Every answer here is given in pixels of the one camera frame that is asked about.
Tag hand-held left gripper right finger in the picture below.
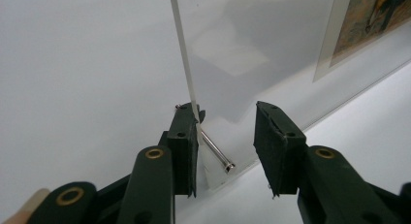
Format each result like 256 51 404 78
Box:
253 100 308 198

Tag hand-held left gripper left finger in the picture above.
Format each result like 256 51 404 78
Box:
166 102 206 199

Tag clear acrylic photo frame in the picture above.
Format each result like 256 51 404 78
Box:
168 0 411 191

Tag painting print card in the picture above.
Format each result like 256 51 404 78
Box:
312 0 411 83

